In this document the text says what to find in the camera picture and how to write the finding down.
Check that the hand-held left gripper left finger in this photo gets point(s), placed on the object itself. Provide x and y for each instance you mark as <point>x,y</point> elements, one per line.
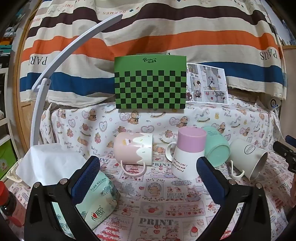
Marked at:
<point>85,183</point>

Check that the bear print cloth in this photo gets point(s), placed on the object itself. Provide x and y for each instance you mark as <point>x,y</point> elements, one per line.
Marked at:
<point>92,120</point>

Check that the green and white tissue pack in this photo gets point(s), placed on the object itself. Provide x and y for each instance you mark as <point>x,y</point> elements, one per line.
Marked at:
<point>99,199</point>

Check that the pink mug with white drip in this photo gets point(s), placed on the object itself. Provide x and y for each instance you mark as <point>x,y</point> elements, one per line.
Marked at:
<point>129,148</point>

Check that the green checkered box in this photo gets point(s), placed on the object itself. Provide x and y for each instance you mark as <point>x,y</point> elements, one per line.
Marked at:
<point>150,83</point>

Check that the teal cup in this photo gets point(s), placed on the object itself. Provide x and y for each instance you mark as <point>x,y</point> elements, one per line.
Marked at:
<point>217,148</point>

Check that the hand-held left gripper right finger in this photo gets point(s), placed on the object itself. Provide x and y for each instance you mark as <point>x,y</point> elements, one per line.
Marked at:
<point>211,184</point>

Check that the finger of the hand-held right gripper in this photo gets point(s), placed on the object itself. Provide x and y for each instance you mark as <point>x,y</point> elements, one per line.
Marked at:
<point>285,154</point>

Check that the striped blanket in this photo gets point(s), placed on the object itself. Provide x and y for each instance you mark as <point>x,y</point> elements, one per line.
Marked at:
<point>150,30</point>

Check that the white mug with pink band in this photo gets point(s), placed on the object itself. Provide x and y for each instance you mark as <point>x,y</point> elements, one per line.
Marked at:
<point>185,162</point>

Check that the white paper sheet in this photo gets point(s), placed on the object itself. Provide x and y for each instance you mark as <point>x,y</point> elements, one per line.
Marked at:
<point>50,162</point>

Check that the strawberry print tablecloth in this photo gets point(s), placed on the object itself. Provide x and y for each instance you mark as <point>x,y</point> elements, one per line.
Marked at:
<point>161,208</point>

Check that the dark bottle with red cap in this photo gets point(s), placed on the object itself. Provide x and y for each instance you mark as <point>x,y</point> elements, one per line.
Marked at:
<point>7,204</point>

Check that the white device with blue light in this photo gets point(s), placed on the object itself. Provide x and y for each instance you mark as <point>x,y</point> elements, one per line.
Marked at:
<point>272,103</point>

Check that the comic print sheet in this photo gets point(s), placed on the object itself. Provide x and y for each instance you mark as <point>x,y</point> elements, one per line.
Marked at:
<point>208,83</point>

